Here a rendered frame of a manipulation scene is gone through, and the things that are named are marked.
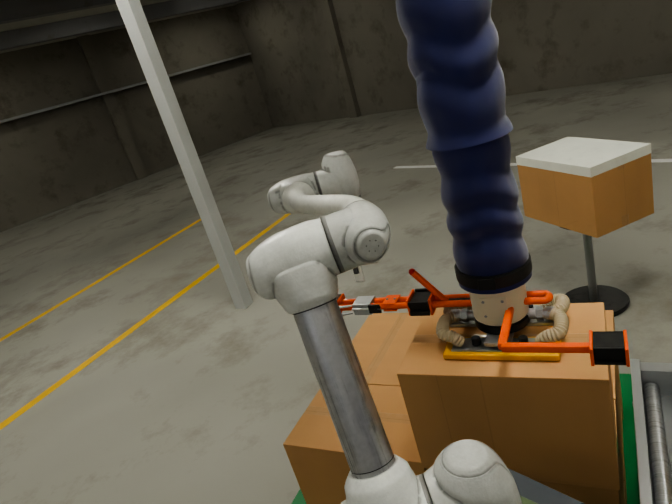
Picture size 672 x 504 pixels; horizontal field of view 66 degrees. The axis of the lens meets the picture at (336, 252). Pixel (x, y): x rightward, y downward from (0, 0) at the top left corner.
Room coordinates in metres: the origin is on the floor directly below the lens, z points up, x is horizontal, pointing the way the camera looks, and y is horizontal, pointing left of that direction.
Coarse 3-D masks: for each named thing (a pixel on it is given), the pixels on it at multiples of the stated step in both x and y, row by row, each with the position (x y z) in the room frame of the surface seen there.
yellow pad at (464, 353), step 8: (472, 336) 1.39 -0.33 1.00; (520, 336) 1.32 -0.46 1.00; (448, 344) 1.43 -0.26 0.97; (464, 344) 1.40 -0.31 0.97; (472, 344) 1.38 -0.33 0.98; (480, 344) 1.37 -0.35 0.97; (448, 352) 1.39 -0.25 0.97; (456, 352) 1.38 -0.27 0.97; (464, 352) 1.36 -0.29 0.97; (472, 352) 1.35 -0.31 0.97; (480, 352) 1.34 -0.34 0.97; (488, 352) 1.33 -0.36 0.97; (496, 352) 1.32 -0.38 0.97; (504, 352) 1.30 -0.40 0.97; (528, 360) 1.26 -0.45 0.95; (536, 360) 1.25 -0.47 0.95; (544, 360) 1.24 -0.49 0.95; (552, 360) 1.23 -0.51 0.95
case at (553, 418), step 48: (432, 336) 1.54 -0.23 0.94; (480, 336) 1.45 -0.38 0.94; (528, 336) 1.38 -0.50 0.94; (576, 336) 1.31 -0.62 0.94; (432, 384) 1.34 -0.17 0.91; (480, 384) 1.26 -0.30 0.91; (528, 384) 1.20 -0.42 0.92; (576, 384) 1.13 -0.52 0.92; (432, 432) 1.36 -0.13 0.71; (480, 432) 1.28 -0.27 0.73; (528, 432) 1.21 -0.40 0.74; (576, 432) 1.14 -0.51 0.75; (576, 480) 1.15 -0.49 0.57
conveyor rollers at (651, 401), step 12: (648, 384) 1.46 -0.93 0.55; (648, 396) 1.41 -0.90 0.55; (660, 396) 1.41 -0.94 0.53; (648, 408) 1.36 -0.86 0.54; (660, 408) 1.35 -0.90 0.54; (648, 420) 1.31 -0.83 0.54; (660, 420) 1.29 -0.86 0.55; (648, 432) 1.27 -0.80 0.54; (660, 432) 1.25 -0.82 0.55; (660, 444) 1.20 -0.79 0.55; (660, 456) 1.16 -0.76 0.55; (660, 468) 1.12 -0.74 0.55; (660, 480) 1.09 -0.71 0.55; (660, 492) 1.05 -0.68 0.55
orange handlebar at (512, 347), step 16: (384, 304) 1.59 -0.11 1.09; (400, 304) 1.56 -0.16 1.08; (432, 304) 1.50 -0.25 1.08; (448, 304) 1.48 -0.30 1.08; (464, 304) 1.45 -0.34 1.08; (528, 304) 1.36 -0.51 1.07; (512, 352) 1.16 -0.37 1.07; (528, 352) 1.14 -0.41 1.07; (544, 352) 1.12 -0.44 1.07; (560, 352) 1.10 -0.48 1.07; (576, 352) 1.08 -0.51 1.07
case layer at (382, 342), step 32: (384, 320) 2.45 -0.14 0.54; (416, 320) 2.35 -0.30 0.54; (608, 320) 1.89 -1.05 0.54; (384, 352) 2.15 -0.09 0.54; (384, 384) 1.91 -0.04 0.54; (320, 416) 1.82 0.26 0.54; (384, 416) 1.71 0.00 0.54; (288, 448) 1.71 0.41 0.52; (320, 448) 1.63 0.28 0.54; (416, 448) 1.49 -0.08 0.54; (320, 480) 1.66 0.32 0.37
